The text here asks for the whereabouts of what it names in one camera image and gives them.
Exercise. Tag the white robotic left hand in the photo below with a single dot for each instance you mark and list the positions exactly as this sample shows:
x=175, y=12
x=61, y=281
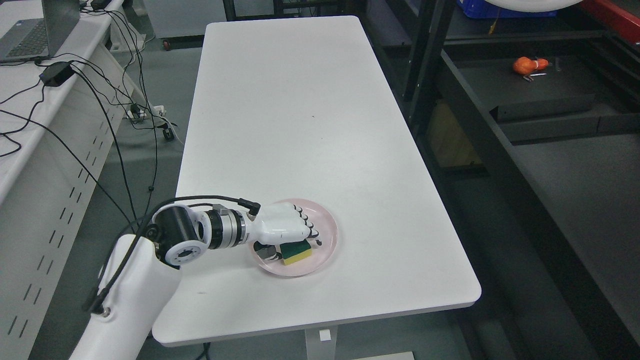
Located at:
x=276, y=224

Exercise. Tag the green yellow sponge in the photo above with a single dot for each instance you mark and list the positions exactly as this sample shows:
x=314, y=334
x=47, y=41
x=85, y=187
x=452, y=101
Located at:
x=295, y=252

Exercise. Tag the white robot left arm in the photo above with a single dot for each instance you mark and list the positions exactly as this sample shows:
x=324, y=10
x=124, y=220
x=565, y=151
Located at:
x=143, y=271

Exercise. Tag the dark metal shelf rack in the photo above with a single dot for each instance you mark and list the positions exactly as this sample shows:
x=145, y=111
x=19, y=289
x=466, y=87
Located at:
x=539, y=172

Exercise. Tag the pink round plate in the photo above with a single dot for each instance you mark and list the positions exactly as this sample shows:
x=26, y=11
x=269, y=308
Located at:
x=328, y=228

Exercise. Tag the white rectangular table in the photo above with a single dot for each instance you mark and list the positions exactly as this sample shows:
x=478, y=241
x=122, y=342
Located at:
x=300, y=108

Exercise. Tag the white power strip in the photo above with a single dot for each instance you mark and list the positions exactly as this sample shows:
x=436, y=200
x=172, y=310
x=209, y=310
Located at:
x=138, y=114

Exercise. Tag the white side desk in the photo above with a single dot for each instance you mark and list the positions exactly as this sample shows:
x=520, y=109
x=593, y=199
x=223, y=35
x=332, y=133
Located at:
x=54, y=144

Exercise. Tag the black power adapter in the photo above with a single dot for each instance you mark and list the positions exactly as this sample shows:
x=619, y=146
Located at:
x=56, y=74

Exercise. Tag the orange plastic bag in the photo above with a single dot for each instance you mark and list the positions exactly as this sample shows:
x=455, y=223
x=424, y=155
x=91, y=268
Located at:
x=525, y=66

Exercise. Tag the grey laptop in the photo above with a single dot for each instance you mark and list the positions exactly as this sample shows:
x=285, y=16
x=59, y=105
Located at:
x=35, y=29

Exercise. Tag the red metal beam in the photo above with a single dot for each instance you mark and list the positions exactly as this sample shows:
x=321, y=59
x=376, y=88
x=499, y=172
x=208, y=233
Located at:
x=621, y=16

